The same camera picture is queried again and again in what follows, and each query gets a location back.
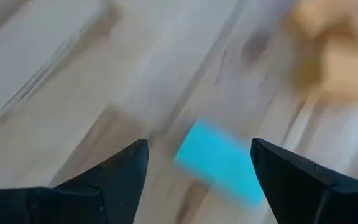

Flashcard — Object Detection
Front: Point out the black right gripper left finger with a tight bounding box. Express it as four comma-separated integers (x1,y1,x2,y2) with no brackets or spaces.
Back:
37,139,150,224

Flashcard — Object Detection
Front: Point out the yellow plastic bin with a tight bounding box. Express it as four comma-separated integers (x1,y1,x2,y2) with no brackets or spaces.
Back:
283,0,358,103

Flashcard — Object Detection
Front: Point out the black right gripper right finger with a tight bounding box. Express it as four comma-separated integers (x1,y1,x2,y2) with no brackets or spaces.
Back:
250,138,358,224

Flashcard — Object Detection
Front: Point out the blue wooden block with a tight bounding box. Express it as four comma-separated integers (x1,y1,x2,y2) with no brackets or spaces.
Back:
173,117,265,210

